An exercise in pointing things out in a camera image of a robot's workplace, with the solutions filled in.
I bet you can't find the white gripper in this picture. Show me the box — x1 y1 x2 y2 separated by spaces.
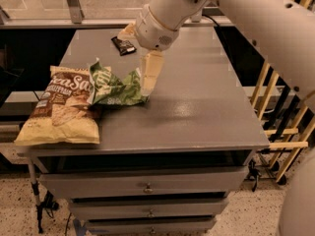
117 4 179 96

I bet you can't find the green jalapeno chip bag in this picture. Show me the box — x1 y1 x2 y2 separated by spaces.
88 60 149 106

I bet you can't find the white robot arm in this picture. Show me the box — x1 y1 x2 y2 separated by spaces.
118 0 315 111

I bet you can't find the brown sea salt chip bag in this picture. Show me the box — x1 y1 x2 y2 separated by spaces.
15 66 100 147

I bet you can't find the small dark snack bar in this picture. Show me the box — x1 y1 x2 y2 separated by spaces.
111 36 137 56

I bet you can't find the grey drawer cabinet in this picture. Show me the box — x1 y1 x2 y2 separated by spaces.
25 27 268 225

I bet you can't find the top grey drawer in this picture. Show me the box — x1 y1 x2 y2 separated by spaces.
39 166 248 199

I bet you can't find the grey drawer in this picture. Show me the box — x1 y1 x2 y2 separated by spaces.
39 166 248 199
86 217 216 235
69 198 228 220

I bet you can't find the yellow wooden rack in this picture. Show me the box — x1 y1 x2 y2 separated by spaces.
249 0 315 185

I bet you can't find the middle grey drawer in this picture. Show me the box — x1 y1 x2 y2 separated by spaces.
69 198 228 220

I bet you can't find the bottom grey drawer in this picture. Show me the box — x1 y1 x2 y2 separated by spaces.
86 217 216 235

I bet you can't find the black tripod stand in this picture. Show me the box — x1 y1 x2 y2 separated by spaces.
28 158 59 234

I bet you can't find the metal railing frame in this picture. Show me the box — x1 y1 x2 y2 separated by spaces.
0 0 230 30

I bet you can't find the black power cable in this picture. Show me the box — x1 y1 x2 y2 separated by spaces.
201 14 235 67

